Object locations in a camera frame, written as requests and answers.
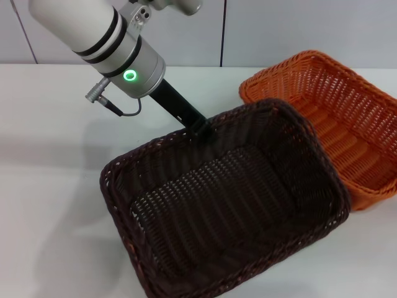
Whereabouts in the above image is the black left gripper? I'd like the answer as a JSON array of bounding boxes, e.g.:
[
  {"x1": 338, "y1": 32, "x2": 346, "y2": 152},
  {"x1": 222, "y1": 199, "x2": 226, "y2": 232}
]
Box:
[{"x1": 148, "y1": 78, "x2": 216, "y2": 145}]

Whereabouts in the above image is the dark brown woven basket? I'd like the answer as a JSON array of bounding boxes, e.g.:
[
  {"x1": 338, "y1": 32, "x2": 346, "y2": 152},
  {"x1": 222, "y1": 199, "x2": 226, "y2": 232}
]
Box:
[{"x1": 99, "y1": 98, "x2": 352, "y2": 298}]

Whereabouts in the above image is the orange yellow woven basket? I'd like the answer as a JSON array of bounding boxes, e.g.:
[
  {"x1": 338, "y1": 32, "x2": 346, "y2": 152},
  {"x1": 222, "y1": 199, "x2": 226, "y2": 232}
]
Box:
[{"x1": 238, "y1": 49, "x2": 397, "y2": 212}]

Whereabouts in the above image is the grey cable with metal connector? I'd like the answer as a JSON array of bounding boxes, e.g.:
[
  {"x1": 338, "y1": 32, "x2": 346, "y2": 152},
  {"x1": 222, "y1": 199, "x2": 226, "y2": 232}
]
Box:
[{"x1": 84, "y1": 77, "x2": 143, "y2": 117}]

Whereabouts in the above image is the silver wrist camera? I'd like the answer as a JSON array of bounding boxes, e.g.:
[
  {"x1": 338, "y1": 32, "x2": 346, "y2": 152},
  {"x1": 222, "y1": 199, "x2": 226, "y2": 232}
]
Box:
[{"x1": 119, "y1": 0, "x2": 153, "y2": 35}]

